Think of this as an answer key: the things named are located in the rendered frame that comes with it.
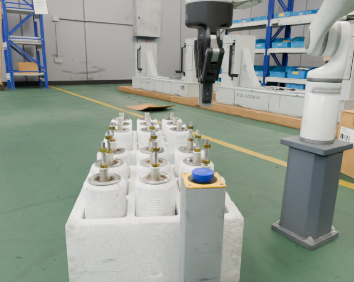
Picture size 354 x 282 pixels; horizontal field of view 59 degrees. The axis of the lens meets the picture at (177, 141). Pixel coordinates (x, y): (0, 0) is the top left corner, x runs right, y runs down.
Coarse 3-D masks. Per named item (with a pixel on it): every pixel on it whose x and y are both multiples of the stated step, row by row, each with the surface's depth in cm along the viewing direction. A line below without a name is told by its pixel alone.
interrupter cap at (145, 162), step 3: (144, 159) 86; (147, 159) 86; (159, 159) 87; (162, 159) 87; (165, 159) 86; (141, 162) 83; (144, 162) 84; (147, 162) 85; (159, 162) 85; (162, 162) 84; (165, 162) 84; (144, 165) 82; (147, 165) 81; (150, 165) 82; (162, 165) 82; (165, 165) 83
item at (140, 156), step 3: (138, 153) 94; (141, 153) 93; (144, 153) 93; (159, 153) 93; (162, 153) 94; (165, 153) 95; (138, 156) 94; (141, 156) 93; (144, 156) 92; (147, 156) 92; (159, 156) 93; (162, 156) 93; (165, 156) 94; (138, 159) 94; (141, 159) 93
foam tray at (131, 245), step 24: (72, 216) 70; (168, 216) 70; (240, 216) 71; (72, 240) 67; (96, 240) 67; (120, 240) 68; (144, 240) 69; (168, 240) 69; (240, 240) 71; (72, 264) 68; (96, 264) 69; (120, 264) 69; (144, 264) 70; (168, 264) 71; (240, 264) 73
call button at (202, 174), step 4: (196, 168) 57; (200, 168) 57; (204, 168) 57; (208, 168) 57; (192, 172) 55; (196, 172) 55; (200, 172) 55; (204, 172) 55; (208, 172) 55; (212, 172) 55; (196, 176) 54; (200, 176) 54; (204, 176) 54; (208, 176) 54; (212, 176) 55; (196, 180) 55; (200, 180) 55; (204, 180) 55; (208, 180) 55
